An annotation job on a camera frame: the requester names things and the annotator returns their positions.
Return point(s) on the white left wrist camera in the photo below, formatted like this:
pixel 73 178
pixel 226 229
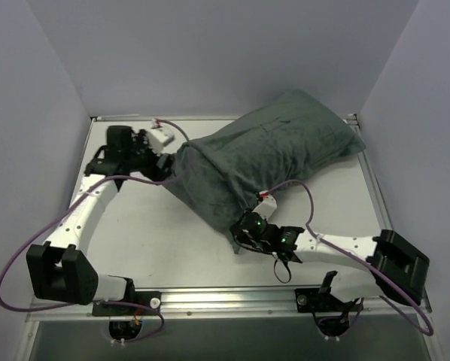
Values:
pixel 159 136

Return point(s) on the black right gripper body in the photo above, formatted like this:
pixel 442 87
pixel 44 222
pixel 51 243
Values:
pixel 238 231

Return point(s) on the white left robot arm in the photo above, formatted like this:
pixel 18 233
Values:
pixel 59 268

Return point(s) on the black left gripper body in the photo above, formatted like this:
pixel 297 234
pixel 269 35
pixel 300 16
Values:
pixel 163 161

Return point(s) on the aluminium right side rail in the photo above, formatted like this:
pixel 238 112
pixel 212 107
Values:
pixel 368 192

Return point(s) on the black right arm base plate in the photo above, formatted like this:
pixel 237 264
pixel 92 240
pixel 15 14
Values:
pixel 310 300

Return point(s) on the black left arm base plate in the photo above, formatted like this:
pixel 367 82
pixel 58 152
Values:
pixel 141 303

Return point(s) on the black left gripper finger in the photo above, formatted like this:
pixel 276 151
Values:
pixel 158 175
pixel 166 161

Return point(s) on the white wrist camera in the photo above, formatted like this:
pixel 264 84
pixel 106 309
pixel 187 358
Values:
pixel 159 136
pixel 266 206

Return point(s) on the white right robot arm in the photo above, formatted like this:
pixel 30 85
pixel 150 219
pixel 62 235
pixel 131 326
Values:
pixel 362 267

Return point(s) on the aluminium front frame rail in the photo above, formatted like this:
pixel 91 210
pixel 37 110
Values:
pixel 213 303

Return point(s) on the dark green pillowcase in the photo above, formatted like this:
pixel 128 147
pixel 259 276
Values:
pixel 293 137

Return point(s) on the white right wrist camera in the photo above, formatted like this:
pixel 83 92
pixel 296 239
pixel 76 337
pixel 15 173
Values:
pixel 266 206

